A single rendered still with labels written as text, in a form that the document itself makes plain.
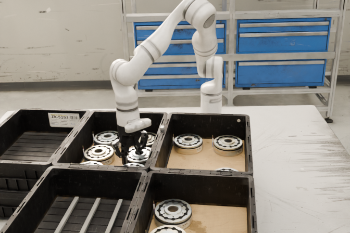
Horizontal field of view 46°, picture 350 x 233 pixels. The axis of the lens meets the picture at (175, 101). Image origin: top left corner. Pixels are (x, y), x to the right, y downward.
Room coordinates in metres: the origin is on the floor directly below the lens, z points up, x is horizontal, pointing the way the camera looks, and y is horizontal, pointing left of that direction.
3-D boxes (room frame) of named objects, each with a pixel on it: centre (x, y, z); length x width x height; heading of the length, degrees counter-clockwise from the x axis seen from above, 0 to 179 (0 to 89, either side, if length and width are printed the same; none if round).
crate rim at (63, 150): (1.25, 0.20, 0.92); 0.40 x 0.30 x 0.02; 172
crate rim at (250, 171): (1.21, -0.09, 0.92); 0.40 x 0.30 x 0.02; 172
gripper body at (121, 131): (1.22, 0.15, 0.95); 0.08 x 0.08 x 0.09
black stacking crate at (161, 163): (1.21, -0.09, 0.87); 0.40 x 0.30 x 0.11; 172
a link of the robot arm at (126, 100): (1.23, 0.16, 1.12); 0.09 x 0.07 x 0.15; 31
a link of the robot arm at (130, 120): (1.21, 0.14, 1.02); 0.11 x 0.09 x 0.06; 36
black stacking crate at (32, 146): (1.29, 0.50, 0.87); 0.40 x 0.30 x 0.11; 172
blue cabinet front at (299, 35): (3.17, -0.86, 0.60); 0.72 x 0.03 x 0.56; 88
